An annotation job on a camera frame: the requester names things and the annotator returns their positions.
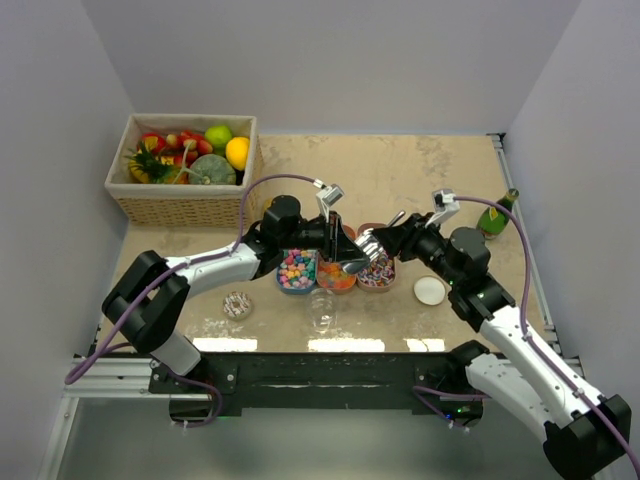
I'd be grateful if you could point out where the round cream jar lid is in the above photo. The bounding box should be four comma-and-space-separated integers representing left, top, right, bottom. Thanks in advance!
413, 276, 446, 306

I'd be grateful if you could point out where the green glass bottle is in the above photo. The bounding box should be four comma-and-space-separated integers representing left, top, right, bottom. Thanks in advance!
476, 188, 519, 240

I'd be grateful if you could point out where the sprinkled donut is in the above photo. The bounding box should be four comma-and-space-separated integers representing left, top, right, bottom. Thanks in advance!
222, 291, 253, 321

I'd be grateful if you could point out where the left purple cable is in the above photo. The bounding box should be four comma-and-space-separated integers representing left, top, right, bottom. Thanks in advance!
63, 173, 326, 386

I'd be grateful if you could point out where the red strawberries bunch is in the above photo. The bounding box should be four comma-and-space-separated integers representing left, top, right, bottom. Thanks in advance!
139, 130, 214, 166

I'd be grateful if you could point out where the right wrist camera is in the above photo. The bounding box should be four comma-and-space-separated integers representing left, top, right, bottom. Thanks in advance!
428, 188, 460, 225

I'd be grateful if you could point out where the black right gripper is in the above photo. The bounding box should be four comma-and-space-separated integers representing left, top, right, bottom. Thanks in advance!
372, 211, 462, 287

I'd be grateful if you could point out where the clear glass jar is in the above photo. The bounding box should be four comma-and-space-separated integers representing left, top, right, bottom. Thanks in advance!
307, 288, 338, 334

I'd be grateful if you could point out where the silver metal scoop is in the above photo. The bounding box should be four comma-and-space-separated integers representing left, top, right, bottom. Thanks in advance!
342, 210, 406, 275

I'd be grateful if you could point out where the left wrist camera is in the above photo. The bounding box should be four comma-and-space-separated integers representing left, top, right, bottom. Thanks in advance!
316, 184, 344, 221

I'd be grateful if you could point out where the green pumpkin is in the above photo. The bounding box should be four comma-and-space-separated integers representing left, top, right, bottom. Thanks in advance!
188, 154, 236, 185

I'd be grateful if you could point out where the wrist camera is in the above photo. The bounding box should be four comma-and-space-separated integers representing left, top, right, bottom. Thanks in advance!
316, 184, 344, 221
428, 188, 460, 225

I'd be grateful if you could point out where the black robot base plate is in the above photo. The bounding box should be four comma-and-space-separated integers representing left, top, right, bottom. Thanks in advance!
149, 352, 484, 427

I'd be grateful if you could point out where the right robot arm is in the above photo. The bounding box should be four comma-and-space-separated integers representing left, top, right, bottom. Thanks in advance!
371, 215, 633, 479

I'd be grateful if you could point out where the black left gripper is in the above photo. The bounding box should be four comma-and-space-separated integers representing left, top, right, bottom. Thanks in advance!
280, 211, 367, 263

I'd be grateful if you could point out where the pink tray of lollipops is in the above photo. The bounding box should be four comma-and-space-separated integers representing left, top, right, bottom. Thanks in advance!
356, 251, 397, 293

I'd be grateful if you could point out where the green lime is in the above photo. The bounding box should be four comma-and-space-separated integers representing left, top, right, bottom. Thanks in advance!
204, 125, 233, 150

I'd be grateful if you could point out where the blue tray of star candies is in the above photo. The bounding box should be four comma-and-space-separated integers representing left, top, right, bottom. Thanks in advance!
275, 248, 318, 295

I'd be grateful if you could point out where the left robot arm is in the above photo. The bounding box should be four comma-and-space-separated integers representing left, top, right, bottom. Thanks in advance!
102, 195, 363, 392

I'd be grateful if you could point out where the orange tray of gummy stars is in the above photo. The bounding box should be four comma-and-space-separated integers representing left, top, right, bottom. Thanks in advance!
316, 255, 356, 294

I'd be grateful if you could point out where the yellow lemon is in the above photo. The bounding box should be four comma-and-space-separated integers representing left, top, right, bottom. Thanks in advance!
225, 136, 250, 171

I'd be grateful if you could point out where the wicker basket with liner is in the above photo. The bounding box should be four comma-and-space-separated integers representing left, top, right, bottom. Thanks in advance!
105, 114, 263, 228

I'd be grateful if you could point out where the small pineapple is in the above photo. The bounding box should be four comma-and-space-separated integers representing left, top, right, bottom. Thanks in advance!
126, 143, 173, 184

